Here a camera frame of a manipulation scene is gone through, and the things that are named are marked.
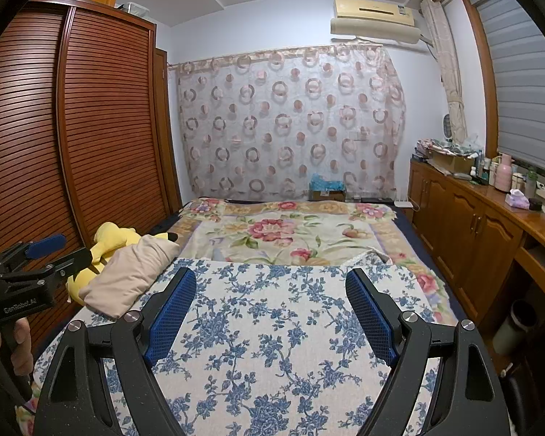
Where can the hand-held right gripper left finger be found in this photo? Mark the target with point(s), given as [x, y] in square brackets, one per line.
[172, 315]

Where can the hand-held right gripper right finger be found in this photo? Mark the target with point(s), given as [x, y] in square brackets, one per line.
[372, 320]

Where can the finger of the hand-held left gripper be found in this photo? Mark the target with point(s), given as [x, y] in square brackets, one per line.
[47, 244]
[72, 261]

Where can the beige printed t-shirt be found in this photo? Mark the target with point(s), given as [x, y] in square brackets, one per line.
[127, 277]

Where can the person's left hand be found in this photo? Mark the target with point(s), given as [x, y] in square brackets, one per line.
[22, 349]

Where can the yellow plush toy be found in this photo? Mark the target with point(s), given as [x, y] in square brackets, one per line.
[111, 236]

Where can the blue floral bed sheet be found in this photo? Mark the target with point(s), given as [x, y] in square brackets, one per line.
[272, 327]

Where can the brown louvered wooden wardrobe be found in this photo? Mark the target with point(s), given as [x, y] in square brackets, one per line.
[72, 145]

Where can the white power strip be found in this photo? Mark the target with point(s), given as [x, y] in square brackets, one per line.
[402, 204]

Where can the pink floral blanket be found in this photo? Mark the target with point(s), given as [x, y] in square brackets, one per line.
[290, 231]

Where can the wooden sideboard cabinet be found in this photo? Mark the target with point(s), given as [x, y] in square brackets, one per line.
[463, 227]

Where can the cardboard box with blue filling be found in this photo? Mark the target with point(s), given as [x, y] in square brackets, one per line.
[327, 188]

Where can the grey cylindrical flask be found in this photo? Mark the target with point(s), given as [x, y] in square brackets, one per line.
[515, 327]

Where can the open cardboard box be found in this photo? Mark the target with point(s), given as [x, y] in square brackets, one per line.
[452, 161]

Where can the purple tissue pack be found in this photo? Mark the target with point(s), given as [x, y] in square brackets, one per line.
[517, 200]

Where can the pink bottle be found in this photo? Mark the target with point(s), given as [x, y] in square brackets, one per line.
[503, 175]

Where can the small black jar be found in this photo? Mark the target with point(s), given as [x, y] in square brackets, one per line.
[535, 204]

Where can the small white fan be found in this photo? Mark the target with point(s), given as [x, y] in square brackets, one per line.
[449, 126]

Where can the sheer curtain with circles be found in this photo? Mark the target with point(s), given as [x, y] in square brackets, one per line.
[290, 118]

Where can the clear storage box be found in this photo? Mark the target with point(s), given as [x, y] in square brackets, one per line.
[136, 10]

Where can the beige tied drape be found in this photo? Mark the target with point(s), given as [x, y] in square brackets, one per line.
[449, 68]

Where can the grey window blind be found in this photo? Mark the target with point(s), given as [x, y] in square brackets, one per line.
[522, 72]

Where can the beige wall air conditioner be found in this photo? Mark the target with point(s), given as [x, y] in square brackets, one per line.
[372, 18]

